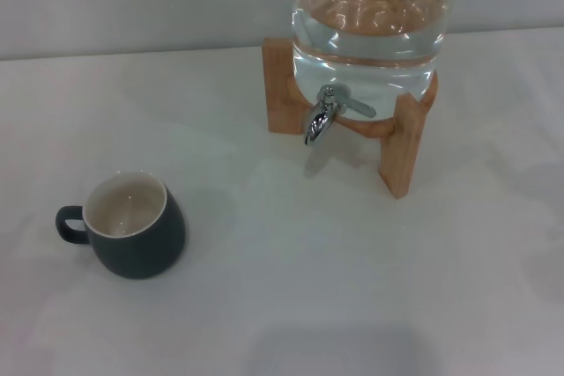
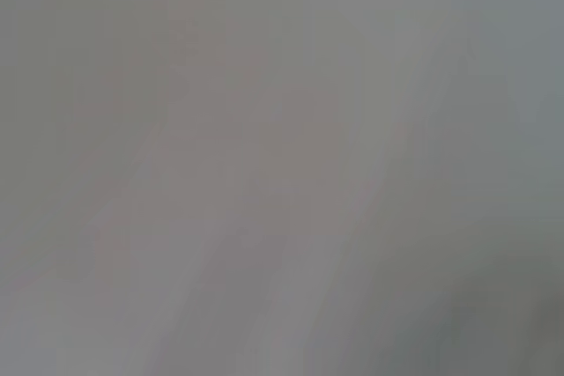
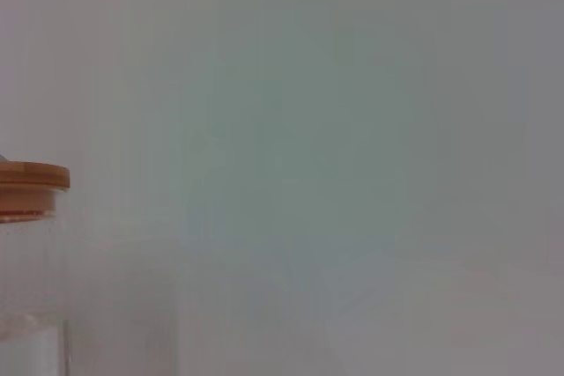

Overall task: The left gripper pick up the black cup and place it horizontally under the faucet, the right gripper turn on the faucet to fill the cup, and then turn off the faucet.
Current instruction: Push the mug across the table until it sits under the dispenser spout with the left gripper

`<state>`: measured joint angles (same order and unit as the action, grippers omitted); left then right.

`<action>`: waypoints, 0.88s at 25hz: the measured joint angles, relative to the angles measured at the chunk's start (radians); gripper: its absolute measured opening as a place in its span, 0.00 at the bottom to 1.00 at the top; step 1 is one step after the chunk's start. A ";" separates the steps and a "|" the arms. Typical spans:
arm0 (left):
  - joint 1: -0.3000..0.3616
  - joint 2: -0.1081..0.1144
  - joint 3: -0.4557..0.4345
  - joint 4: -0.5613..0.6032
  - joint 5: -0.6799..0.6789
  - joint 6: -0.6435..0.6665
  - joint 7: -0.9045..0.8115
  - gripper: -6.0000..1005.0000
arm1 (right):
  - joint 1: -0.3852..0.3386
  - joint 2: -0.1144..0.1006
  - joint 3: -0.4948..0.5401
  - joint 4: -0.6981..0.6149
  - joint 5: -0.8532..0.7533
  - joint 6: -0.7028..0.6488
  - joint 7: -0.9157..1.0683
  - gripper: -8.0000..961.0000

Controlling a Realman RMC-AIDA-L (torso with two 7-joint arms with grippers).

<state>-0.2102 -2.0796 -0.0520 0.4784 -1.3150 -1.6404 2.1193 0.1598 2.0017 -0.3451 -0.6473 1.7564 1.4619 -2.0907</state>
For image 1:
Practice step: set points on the chrome faucet tap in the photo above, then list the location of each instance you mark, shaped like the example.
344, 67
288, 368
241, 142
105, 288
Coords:
324, 107

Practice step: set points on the dark teal ceramic mug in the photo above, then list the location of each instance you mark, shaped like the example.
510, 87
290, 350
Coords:
141, 248

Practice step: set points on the wooden dispenser stand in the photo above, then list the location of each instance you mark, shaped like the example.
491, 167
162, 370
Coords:
403, 151

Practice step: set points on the clear glass water dispenser jar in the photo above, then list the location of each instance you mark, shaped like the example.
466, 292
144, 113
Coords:
370, 19

